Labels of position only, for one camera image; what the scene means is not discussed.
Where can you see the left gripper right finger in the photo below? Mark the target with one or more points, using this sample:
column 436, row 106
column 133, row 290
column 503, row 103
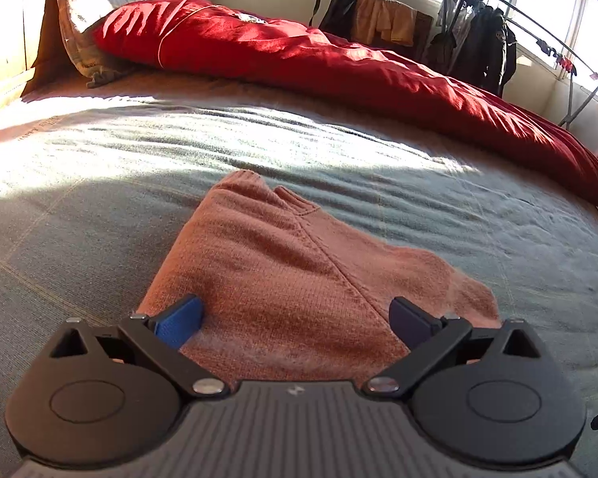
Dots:
column 494, row 397

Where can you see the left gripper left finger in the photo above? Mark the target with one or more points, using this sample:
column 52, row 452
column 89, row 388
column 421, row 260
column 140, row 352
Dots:
column 95, row 396

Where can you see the orange knit sweater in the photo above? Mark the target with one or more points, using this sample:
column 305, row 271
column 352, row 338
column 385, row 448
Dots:
column 291, row 293

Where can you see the blue plaid bed sheet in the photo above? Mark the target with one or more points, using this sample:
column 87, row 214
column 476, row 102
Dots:
column 96, row 184

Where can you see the black hanging jacket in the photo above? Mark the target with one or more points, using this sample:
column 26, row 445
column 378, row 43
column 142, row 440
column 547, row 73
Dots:
column 486, row 58

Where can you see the red duvet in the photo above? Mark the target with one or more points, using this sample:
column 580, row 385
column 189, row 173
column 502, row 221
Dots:
column 198, row 37

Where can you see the dark wooden cabinet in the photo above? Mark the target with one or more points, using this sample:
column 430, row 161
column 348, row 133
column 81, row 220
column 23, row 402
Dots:
column 418, row 35

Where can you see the orange cloth on cabinet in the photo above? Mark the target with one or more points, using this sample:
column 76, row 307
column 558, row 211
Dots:
column 372, row 15

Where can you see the beige pillow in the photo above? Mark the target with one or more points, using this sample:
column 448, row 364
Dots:
column 67, row 40

